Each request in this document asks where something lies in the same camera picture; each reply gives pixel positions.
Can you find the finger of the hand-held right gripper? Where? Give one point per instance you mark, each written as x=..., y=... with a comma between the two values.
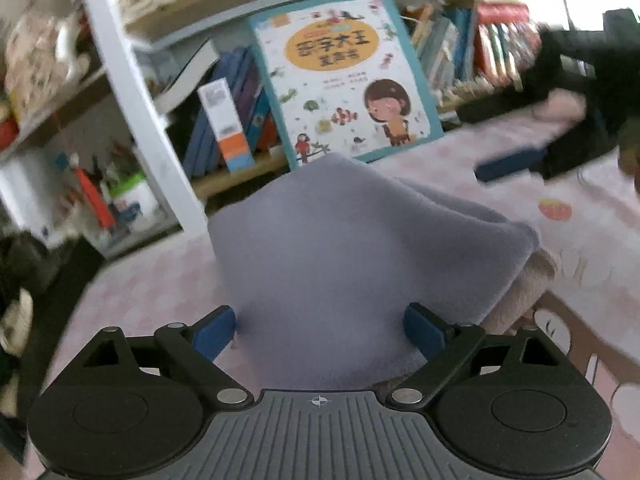
x=510, y=165

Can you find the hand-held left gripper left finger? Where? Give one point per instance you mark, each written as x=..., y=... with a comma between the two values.
x=215, y=332

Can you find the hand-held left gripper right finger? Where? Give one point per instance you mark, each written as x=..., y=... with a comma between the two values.
x=425, y=332

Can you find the lilac and taupe knit sweater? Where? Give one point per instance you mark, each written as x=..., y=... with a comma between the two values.
x=325, y=260

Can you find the pink plush toy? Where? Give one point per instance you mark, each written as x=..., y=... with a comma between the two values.
x=560, y=105

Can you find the red boxed book set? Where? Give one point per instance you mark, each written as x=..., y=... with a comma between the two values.
x=505, y=40

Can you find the row of thin colourful books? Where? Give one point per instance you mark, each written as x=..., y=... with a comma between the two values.
x=440, y=50

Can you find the white pen can green lid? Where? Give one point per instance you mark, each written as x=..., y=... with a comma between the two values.
x=135, y=205

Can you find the red tassel ornament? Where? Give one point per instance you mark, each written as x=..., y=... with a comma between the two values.
x=92, y=195

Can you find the teal illustrated children's book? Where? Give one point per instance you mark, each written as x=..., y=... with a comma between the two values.
x=345, y=75

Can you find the white and orange carton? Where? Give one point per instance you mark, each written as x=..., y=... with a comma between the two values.
x=227, y=125

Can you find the white wooden bookshelf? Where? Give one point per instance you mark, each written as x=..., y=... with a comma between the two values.
x=145, y=110

